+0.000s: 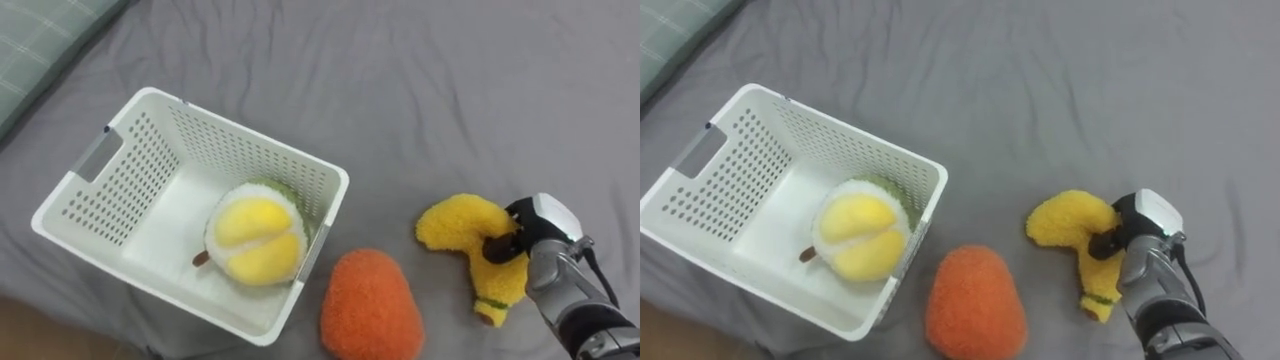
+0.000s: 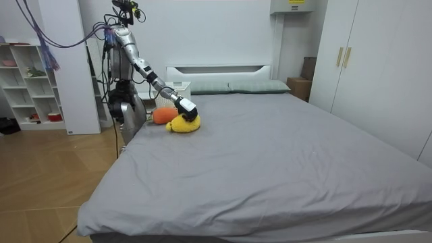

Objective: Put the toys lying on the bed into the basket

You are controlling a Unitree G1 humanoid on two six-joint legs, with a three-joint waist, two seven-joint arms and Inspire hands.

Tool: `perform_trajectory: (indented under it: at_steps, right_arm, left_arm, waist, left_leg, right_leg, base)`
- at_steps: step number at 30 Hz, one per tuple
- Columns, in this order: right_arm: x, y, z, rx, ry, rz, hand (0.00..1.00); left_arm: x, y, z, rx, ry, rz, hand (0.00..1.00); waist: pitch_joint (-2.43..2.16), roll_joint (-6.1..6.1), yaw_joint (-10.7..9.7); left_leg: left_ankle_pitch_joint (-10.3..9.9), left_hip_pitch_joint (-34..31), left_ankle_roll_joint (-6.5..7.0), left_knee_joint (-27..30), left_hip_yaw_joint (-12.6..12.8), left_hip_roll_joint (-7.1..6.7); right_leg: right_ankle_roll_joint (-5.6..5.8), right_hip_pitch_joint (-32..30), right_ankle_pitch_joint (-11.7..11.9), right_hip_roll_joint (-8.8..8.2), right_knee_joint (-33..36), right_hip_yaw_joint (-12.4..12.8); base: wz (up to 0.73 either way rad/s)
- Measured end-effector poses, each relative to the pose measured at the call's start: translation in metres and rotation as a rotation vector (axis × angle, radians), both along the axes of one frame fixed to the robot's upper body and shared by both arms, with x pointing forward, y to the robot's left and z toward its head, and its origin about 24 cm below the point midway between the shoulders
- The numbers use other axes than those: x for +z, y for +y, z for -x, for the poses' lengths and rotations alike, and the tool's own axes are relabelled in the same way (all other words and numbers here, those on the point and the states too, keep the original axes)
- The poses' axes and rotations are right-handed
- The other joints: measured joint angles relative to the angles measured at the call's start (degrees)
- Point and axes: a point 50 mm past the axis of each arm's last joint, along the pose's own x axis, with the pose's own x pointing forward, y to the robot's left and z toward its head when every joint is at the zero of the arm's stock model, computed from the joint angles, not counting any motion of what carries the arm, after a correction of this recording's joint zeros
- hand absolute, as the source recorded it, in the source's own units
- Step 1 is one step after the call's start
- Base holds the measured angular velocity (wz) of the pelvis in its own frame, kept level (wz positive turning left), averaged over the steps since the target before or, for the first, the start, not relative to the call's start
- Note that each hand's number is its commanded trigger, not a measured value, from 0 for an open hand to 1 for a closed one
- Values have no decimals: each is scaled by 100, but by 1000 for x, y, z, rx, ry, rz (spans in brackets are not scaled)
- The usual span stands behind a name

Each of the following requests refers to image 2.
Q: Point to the robot body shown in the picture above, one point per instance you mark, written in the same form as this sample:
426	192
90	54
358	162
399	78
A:
119	64

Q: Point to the black bag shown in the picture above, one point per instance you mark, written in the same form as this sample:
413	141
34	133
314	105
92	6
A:
8	125

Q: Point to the green pillow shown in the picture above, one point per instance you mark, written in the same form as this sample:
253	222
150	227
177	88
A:
258	86
209	87

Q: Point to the grey bed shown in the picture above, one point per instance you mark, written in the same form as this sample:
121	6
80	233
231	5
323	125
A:
270	162

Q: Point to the robot legs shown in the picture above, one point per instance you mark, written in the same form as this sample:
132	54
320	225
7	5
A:
130	116

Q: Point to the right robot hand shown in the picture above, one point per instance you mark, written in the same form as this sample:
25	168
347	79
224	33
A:
186	105

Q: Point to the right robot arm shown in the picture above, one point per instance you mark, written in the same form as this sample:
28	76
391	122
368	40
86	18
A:
131	50

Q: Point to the orange soft toy fruit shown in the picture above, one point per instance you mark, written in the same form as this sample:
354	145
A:
163	115

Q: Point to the dark brown box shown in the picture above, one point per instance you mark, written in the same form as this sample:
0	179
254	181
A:
308	67

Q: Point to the tall white cabinet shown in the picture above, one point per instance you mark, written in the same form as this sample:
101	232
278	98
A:
76	87

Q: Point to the red bowl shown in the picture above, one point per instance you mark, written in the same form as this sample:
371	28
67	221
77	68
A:
55	117

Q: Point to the cardboard box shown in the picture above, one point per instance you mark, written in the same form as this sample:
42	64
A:
298	88

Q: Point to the white wardrobe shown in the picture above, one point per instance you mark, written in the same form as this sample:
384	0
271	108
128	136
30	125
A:
378	67

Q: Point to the yellow soft toy fruit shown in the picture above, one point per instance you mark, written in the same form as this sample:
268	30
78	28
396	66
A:
182	126

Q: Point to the pink bowl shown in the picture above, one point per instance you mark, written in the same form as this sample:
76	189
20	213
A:
9	63

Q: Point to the white open shelf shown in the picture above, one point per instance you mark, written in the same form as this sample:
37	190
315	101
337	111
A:
32	96

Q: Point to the green soft toy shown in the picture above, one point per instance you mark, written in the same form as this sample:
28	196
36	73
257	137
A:
35	72

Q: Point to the grey wall box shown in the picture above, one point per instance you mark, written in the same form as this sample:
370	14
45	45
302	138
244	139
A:
292	7

